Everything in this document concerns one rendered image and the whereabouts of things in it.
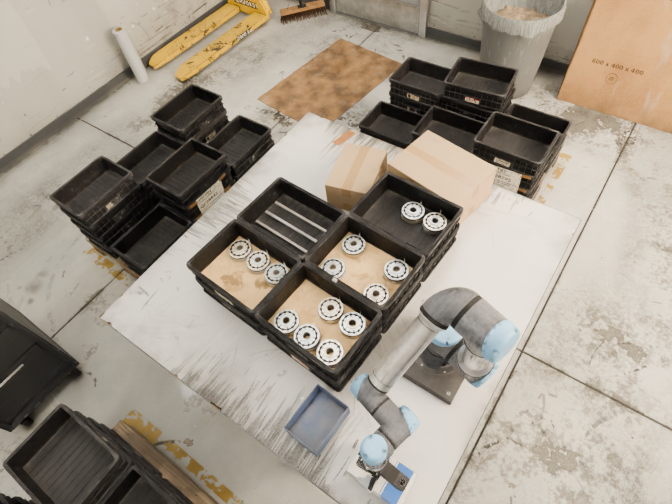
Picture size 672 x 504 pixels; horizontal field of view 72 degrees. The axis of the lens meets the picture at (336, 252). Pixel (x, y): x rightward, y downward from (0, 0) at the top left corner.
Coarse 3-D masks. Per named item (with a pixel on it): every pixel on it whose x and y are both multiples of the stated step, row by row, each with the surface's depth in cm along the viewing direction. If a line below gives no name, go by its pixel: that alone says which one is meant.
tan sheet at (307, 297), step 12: (300, 288) 192; (312, 288) 192; (288, 300) 190; (300, 300) 189; (312, 300) 189; (276, 312) 187; (300, 312) 186; (312, 312) 185; (312, 324) 182; (324, 324) 182; (336, 324) 182; (288, 336) 180; (324, 336) 179; (336, 336) 179; (348, 348) 175
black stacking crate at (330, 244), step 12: (348, 228) 205; (360, 228) 199; (336, 240) 201; (372, 240) 200; (384, 240) 193; (324, 252) 197; (396, 252) 194; (408, 252) 188; (408, 264) 195; (408, 288) 188; (396, 300) 181
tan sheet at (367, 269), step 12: (336, 252) 201; (372, 252) 199; (384, 252) 199; (348, 264) 197; (360, 264) 196; (372, 264) 196; (384, 264) 195; (348, 276) 193; (360, 276) 193; (372, 276) 192; (360, 288) 190; (396, 288) 188
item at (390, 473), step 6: (384, 468) 140; (390, 468) 141; (396, 468) 142; (384, 474) 140; (390, 474) 140; (396, 474) 141; (402, 474) 142; (390, 480) 140; (396, 480) 140; (402, 480) 141; (408, 480) 142; (396, 486) 140; (402, 486) 140
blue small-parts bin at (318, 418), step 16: (304, 400) 172; (320, 400) 178; (336, 400) 174; (304, 416) 175; (320, 416) 174; (336, 416) 174; (288, 432) 168; (304, 432) 172; (320, 432) 171; (320, 448) 164
